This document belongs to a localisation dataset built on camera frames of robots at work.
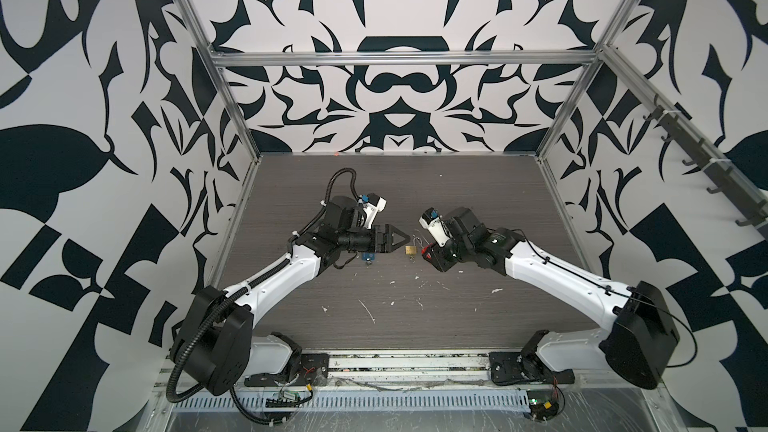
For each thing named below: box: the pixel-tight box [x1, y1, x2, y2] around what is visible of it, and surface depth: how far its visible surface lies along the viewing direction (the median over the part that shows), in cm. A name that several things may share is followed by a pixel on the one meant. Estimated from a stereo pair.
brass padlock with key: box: [405, 237, 421, 263], surface depth 96 cm
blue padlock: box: [362, 252, 377, 266], surface depth 95 cm
